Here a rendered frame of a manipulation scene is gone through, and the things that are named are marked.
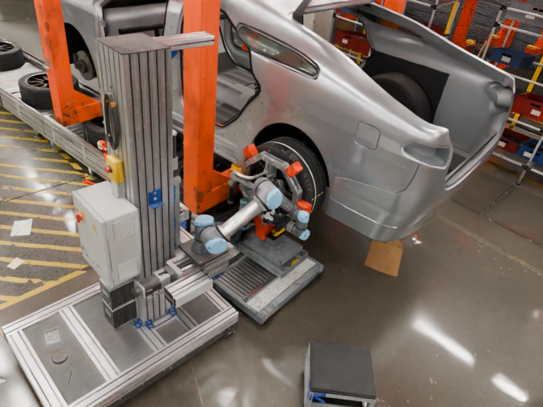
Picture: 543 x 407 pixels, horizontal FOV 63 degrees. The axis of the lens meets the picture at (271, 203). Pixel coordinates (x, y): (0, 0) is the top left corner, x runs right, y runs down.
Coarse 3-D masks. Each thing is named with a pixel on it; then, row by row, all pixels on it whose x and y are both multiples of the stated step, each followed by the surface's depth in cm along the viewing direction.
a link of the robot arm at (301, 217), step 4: (296, 212) 289; (300, 212) 285; (304, 212) 285; (292, 216) 292; (296, 216) 287; (300, 216) 283; (304, 216) 282; (308, 216) 284; (296, 220) 288; (300, 220) 284; (304, 220) 283; (308, 220) 286; (296, 224) 289; (300, 224) 286; (304, 224) 285; (300, 228) 287; (304, 228) 287
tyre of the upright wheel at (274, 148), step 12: (264, 144) 327; (276, 144) 322; (288, 144) 323; (300, 144) 326; (276, 156) 320; (288, 156) 313; (312, 156) 323; (312, 168) 318; (300, 180) 315; (312, 180) 316; (324, 180) 326; (312, 192) 317; (324, 192) 330; (312, 204) 323
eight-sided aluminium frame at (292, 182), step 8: (264, 152) 321; (248, 160) 329; (256, 160) 323; (264, 160) 318; (272, 160) 313; (280, 160) 314; (248, 168) 339; (280, 168) 310; (288, 176) 309; (240, 184) 346; (288, 184) 312; (296, 184) 313; (296, 192) 310; (296, 200) 314; (272, 224) 339
